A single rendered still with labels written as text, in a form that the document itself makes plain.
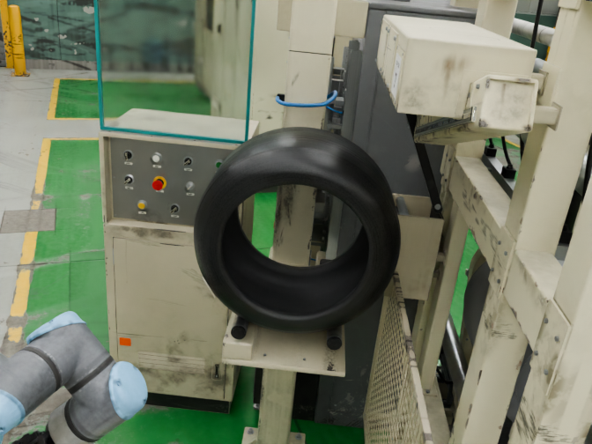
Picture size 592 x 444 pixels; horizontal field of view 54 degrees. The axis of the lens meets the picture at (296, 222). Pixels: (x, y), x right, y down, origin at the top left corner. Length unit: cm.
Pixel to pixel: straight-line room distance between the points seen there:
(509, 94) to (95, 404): 90
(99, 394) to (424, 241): 117
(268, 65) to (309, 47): 313
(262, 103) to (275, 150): 346
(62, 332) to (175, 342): 154
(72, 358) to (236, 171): 68
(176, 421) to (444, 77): 203
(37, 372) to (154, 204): 141
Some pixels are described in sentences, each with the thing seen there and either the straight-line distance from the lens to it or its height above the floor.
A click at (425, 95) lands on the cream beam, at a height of 168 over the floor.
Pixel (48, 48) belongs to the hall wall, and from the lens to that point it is 1047.
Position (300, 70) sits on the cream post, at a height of 160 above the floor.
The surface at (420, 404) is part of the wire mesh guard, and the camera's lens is 141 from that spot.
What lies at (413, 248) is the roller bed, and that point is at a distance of 191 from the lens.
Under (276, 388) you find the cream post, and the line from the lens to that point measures 231.
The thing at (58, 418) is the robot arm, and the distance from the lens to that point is 114.
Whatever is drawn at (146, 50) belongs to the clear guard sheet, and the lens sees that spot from 217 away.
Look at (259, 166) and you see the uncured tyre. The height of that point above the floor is 141.
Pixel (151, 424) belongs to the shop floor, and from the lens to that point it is 276.
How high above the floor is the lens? 189
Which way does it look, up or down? 24 degrees down
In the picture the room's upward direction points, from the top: 6 degrees clockwise
